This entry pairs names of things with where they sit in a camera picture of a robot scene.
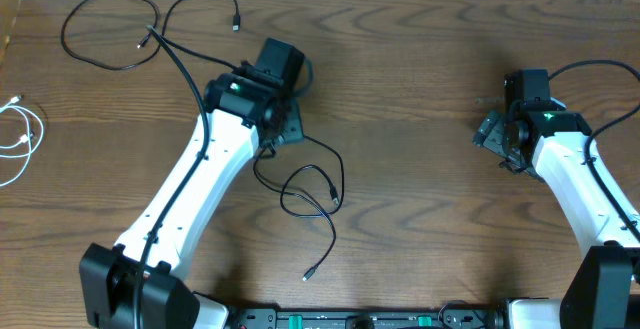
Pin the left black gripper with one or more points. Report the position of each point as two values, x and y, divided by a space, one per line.
295 131

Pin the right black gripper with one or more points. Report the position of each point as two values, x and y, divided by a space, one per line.
492 132

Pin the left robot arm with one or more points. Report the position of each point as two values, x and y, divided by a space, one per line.
139 282

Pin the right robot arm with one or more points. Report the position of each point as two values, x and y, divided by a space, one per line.
536 134

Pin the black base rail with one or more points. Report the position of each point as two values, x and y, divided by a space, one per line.
455 315

